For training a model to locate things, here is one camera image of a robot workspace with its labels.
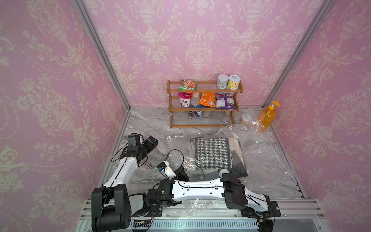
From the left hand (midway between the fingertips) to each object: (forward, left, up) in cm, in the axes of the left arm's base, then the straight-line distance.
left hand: (154, 144), depth 88 cm
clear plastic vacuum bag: (-1, -65, -9) cm, 65 cm away
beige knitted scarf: (+1, -49, 0) cm, 49 cm away
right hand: (-17, -18, +3) cm, 25 cm away
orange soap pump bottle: (+18, -73, +7) cm, 76 cm away
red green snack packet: (+26, -21, +24) cm, 41 cm away
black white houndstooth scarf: (-8, -34, +5) cm, 36 cm away
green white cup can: (+30, -42, +25) cm, 58 cm away
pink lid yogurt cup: (+26, -19, +15) cm, 35 cm away
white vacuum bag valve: (-17, -40, +2) cm, 43 cm away
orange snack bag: (+31, -35, +10) cm, 48 cm away
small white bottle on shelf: (+29, -26, +11) cm, 41 cm away
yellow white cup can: (+29, -48, +26) cm, 62 cm away
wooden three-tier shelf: (+30, -31, -6) cm, 44 cm away
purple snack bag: (+29, -46, +10) cm, 56 cm away
